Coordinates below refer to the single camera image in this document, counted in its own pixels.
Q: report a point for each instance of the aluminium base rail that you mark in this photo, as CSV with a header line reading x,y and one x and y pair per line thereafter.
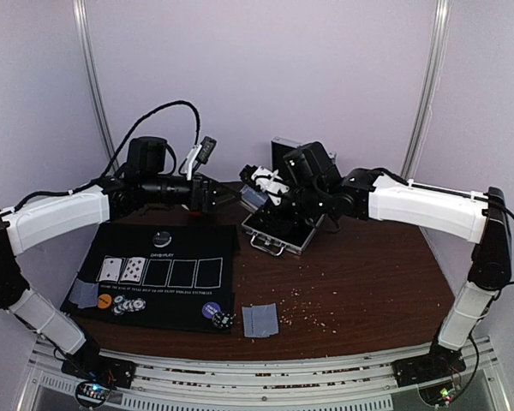
x,y
353,382

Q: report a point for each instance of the left aluminium frame post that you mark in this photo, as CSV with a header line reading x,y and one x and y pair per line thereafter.
x,y
83,30

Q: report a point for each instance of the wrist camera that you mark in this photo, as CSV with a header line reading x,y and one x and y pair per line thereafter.
x,y
265,181
197,156

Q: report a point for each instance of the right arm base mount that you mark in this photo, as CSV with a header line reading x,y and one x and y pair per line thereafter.
x,y
427,367

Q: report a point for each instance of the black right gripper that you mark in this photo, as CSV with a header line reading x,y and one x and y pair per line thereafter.
x,y
278,205

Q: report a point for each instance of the white blue chips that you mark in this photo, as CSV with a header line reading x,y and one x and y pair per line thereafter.
x,y
122,305

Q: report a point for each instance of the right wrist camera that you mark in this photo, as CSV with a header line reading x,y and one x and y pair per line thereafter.
x,y
265,181

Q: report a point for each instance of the aluminium poker chip case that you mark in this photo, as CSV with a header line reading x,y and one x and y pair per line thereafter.
x,y
270,230

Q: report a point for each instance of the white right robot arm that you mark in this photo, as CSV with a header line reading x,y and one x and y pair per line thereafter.
x,y
468,231

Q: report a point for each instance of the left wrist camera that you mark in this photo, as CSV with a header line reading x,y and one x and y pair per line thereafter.
x,y
197,156

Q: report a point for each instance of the black poker table mat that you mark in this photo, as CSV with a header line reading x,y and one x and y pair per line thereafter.
x,y
195,268

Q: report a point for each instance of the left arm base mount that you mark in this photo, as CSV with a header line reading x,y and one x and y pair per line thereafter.
x,y
110,372

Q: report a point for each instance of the right aluminium frame post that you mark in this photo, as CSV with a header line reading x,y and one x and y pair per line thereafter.
x,y
423,115

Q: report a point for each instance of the face-up community card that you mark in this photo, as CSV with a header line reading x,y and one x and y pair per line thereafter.
x,y
110,270
133,270

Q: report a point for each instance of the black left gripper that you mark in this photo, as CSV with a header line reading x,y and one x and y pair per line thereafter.
x,y
201,199

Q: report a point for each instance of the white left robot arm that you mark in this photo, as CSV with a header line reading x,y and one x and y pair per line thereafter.
x,y
51,220

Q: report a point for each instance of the aluminium frame post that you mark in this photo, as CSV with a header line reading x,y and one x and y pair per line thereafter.
x,y
83,30
423,115

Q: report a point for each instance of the boxed deck of cards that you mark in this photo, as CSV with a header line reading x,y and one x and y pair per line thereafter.
x,y
252,199

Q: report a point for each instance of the dealt card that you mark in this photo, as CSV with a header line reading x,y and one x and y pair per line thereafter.
x,y
250,316

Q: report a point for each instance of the clear acrylic dealer button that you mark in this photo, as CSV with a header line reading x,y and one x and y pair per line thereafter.
x,y
161,239

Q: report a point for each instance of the blue small blind button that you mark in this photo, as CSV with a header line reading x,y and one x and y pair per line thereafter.
x,y
209,309

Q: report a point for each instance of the dealt cards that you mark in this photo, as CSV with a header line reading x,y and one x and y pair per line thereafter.
x,y
84,295

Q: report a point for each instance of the orange big blind button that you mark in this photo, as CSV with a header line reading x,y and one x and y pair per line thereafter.
x,y
104,301

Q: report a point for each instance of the black poker chip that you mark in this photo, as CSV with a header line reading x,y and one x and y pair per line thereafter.
x,y
222,320

